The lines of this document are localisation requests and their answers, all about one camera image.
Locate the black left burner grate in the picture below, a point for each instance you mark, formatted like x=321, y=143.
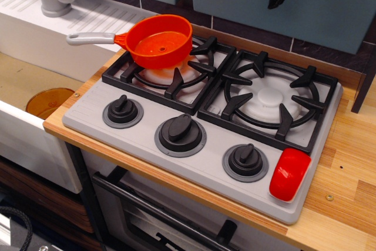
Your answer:
x=182, y=87

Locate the black burner grate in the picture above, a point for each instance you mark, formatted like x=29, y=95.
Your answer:
x=273, y=102
x=182, y=87

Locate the black right burner grate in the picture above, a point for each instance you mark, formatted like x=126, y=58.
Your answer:
x=273, y=102

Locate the black middle stove knob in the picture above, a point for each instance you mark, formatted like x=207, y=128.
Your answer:
x=180, y=137

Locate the black stove knob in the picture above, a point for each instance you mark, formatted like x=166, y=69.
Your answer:
x=180, y=137
x=245, y=163
x=122, y=113

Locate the black left stove knob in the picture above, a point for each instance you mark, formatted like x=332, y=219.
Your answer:
x=122, y=113

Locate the grey toy stove top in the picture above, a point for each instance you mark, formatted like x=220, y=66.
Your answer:
x=204, y=168

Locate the black right stove knob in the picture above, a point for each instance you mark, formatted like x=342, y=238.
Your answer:
x=245, y=163

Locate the red plastic toy piece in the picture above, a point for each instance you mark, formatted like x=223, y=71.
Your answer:
x=289, y=174

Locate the white toy sink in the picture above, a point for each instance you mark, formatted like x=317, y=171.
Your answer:
x=35, y=56

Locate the orange translucent plate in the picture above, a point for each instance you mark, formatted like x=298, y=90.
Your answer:
x=43, y=104

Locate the toy oven door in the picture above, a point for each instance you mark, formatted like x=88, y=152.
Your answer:
x=149, y=216

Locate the orange pot with grey handle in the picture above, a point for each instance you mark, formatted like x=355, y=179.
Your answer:
x=157, y=42

